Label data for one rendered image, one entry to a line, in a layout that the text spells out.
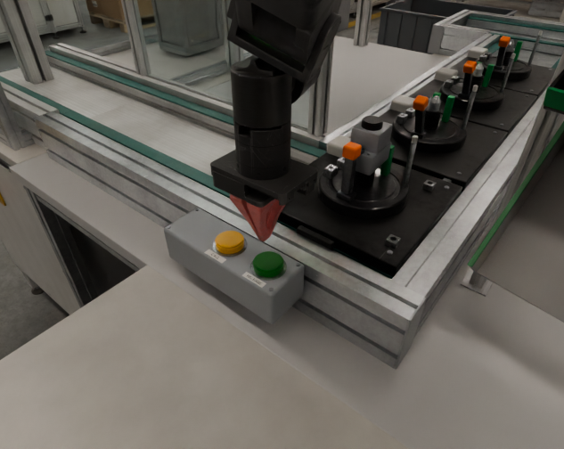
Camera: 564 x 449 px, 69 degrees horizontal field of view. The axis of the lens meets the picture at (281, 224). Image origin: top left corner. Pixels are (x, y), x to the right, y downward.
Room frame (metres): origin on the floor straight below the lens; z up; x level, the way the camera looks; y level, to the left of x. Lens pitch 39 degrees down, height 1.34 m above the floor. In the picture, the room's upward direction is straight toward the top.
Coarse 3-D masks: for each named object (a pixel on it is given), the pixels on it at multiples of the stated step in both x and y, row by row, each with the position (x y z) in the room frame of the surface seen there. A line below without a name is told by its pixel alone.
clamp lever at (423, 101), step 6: (420, 96) 0.69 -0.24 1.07; (426, 96) 0.71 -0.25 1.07; (414, 102) 0.68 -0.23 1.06; (420, 102) 0.68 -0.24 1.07; (426, 102) 0.68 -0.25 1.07; (414, 108) 0.68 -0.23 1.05; (420, 108) 0.68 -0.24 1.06; (420, 114) 0.69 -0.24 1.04; (420, 120) 0.69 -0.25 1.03; (420, 126) 0.69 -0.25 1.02; (420, 132) 0.70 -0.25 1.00
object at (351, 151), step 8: (352, 144) 0.51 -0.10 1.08; (344, 152) 0.50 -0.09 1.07; (352, 152) 0.50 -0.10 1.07; (360, 152) 0.51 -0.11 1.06; (352, 160) 0.50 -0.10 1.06; (344, 168) 0.51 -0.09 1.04; (352, 168) 0.50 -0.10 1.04; (344, 176) 0.50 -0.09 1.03; (352, 176) 0.50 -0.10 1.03; (344, 184) 0.50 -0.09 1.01; (352, 184) 0.50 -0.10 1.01; (344, 192) 0.50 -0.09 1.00
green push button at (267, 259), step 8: (256, 256) 0.40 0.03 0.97; (264, 256) 0.40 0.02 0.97; (272, 256) 0.40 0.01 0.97; (280, 256) 0.40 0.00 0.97; (256, 264) 0.38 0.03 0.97; (264, 264) 0.38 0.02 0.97; (272, 264) 0.38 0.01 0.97; (280, 264) 0.38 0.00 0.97; (256, 272) 0.38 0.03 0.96; (264, 272) 0.37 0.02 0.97; (272, 272) 0.37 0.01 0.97; (280, 272) 0.38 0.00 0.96
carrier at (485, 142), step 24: (384, 120) 0.82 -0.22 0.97; (408, 120) 0.77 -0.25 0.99; (432, 120) 0.73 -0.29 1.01; (456, 120) 0.77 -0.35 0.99; (408, 144) 0.70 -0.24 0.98; (432, 144) 0.68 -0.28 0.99; (456, 144) 0.69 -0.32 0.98; (480, 144) 0.71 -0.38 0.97; (432, 168) 0.62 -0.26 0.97; (456, 168) 0.62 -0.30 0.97; (480, 168) 0.64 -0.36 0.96
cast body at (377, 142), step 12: (372, 120) 0.54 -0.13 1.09; (360, 132) 0.54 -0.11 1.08; (372, 132) 0.53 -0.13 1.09; (384, 132) 0.53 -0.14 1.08; (360, 144) 0.53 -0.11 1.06; (372, 144) 0.52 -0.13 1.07; (384, 144) 0.54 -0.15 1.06; (360, 156) 0.52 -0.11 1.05; (372, 156) 0.51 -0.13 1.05; (384, 156) 0.54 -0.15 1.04; (360, 168) 0.52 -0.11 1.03; (372, 168) 0.51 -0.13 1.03
